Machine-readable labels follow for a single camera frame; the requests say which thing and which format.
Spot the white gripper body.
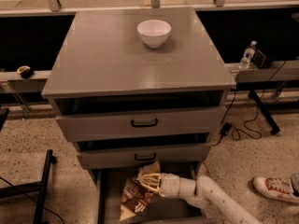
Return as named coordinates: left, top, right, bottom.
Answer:
left=159, top=173, right=179, bottom=198

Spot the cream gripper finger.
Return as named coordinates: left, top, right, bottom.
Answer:
left=137, top=173, right=161, bottom=183
left=140, top=182, right=160, bottom=194

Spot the brown chip bag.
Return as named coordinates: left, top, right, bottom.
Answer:
left=120, top=161, right=161, bottom=221

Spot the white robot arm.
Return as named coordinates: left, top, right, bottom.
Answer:
left=137, top=173, right=262, bottom=224

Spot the grey middle drawer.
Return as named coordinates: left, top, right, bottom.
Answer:
left=78, top=143, right=211, bottom=170

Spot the grey open bottom drawer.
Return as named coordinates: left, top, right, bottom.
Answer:
left=94, top=166, right=216, bottom=224

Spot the grey top drawer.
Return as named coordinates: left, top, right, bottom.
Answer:
left=57, top=106, right=226, bottom=142

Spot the grey drawer cabinet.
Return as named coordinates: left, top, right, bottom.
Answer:
left=42, top=7, right=235, bottom=220

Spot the white and red sneaker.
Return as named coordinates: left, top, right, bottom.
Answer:
left=252, top=176, right=299, bottom=204

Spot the black metal stand left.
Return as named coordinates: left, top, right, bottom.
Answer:
left=0, top=149, right=57, bottom=224

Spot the black table leg right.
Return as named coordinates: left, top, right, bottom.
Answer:
left=249, top=90, right=280, bottom=135

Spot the clear water bottle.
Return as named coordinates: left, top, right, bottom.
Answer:
left=239, top=41, right=257, bottom=69

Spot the white ceramic bowl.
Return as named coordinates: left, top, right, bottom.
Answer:
left=137, top=20, right=172, bottom=48

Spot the small black box device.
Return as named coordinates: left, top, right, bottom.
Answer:
left=253, top=49, right=273, bottom=69

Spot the black tape measure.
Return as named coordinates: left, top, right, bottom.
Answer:
left=17, top=65, right=34, bottom=78

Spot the black power adapter with cable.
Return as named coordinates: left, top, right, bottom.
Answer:
left=212, top=61, right=286, bottom=146

